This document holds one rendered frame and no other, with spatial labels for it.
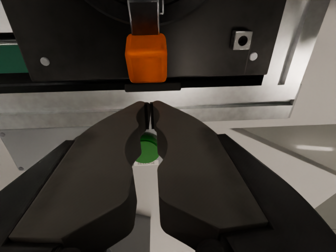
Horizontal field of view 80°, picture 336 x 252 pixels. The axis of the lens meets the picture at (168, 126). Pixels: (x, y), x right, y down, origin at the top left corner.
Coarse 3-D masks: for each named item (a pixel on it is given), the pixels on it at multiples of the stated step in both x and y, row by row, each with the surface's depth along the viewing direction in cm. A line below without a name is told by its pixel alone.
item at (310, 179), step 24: (0, 144) 37; (240, 144) 40; (264, 144) 41; (0, 168) 40; (144, 168) 42; (288, 168) 45; (312, 168) 45; (144, 192) 46; (312, 192) 50; (168, 240) 58
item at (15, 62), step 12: (0, 12) 21; (0, 24) 22; (0, 36) 24; (12, 36) 24; (0, 48) 20; (12, 48) 20; (0, 60) 21; (12, 60) 21; (0, 72) 22; (12, 72) 22; (24, 72) 22
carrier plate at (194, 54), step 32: (0, 0) 16; (32, 0) 16; (64, 0) 17; (224, 0) 17; (256, 0) 17; (32, 32) 18; (64, 32) 18; (96, 32) 18; (128, 32) 18; (160, 32) 18; (192, 32) 18; (224, 32) 19; (256, 32) 19; (32, 64) 19; (64, 64) 19; (96, 64) 19; (192, 64) 20; (224, 64) 20; (256, 64) 20
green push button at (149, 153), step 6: (144, 138) 25; (150, 138) 25; (144, 144) 25; (150, 144) 25; (156, 144) 25; (144, 150) 25; (150, 150) 25; (156, 150) 25; (144, 156) 26; (150, 156) 26; (156, 156) 26; (144, 162) 26
